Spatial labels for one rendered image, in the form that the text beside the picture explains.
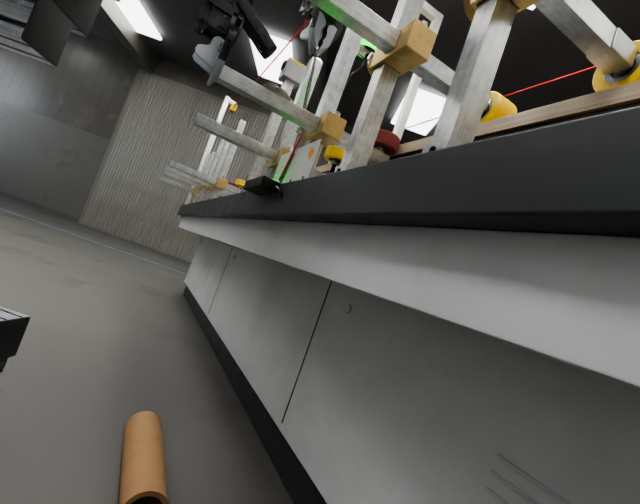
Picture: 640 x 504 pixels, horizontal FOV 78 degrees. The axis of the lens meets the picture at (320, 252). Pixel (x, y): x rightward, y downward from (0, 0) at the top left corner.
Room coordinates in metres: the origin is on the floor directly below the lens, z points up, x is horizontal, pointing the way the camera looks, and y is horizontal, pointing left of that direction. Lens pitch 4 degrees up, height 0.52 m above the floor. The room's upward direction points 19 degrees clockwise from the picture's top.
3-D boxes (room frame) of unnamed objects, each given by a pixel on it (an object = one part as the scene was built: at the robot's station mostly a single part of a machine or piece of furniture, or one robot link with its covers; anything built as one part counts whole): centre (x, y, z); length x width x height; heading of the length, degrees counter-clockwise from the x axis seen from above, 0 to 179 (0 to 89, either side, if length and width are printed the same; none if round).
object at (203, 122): (1.10, 0.23, 0.80); 0.43 x 0.03 x 0.04; 115
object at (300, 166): (0.95, 0.13, 0.75); 0.26 x 0.01 x 0.10; 25
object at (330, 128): (0.91, 0.09, 0.85); 0.13 x 0.06 x 0.05; 25
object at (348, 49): (0.93, 0.10, 0.90); 0.03 x 0.03 x 0.48; 25
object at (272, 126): (1.40, 0.31, 0.92); 0.05 x 0.04 x 0.45; 25
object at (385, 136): (0.96, -0.06, 0.85); 0.08 x 0.08 x 0.11
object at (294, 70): (1.39, 0.31, 1.18); 0.07 x 0.07 x 0.08; 25
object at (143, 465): (0.83, 0.20, 0.04); 0.30 x 0.08 x 0.08; 25
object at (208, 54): (0.76, 0.34, 0.86); 0.06 x 0.03 x 0.09; 115
